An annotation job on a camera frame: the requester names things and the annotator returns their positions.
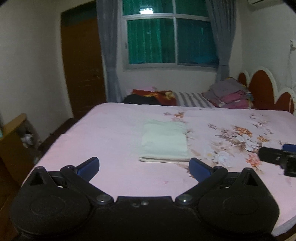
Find white small cloth garment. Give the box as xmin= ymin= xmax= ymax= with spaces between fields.
xmin=139 ymin=120 xmax=191 ymax=163

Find stack of folded clothes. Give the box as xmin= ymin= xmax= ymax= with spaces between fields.
xmin=202 ymin=77 xmax=253 ymax=109

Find black clothing pile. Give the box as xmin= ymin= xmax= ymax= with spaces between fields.
xmin=122 ymin=94 xmax=160 ymax=105

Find pink floral bed sheet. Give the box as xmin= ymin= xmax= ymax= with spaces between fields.
xmin=39 ymin=103 xmax=295 ymax=236

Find wooden side cabinet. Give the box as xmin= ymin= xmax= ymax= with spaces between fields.
xmin=1 ymin=113 xmax=37 ymax=186

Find grey striped pillow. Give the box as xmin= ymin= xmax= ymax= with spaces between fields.
xmin=174 ymin=92 xmax=215 ymax=108

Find red heart-shaped headboard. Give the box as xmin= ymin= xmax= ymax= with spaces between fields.
xmin=237 ymin=67 xmax=295 ymax=115

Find red floral blanket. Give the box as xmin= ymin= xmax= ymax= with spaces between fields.
xmin=132 ymin=89 xmax=177 ymax=106

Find brown wooden door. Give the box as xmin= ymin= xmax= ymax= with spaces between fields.
xmin=61 ymin=1 xmax=106 ymax=119

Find green glass window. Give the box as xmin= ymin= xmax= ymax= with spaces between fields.
xmin=121 ymin=1 xmax=219 ymax=69

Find grey right curtain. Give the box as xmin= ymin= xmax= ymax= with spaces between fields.
xmin=205 ymin=0 xmax=236 ymax=82

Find grey curtain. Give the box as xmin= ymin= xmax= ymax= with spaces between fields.
xmin=96 ymin=0 xmax=122 ymax=102
xmin=205 ymin=0 xmax=236 ymax=82

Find grey left curtain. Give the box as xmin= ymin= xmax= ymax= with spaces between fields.
xmin=96 ymin=0 xmax=122 ymax=102

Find white charger cable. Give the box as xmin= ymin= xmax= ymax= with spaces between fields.
xmin=285 ymin=39 xmax=296 ymax=90

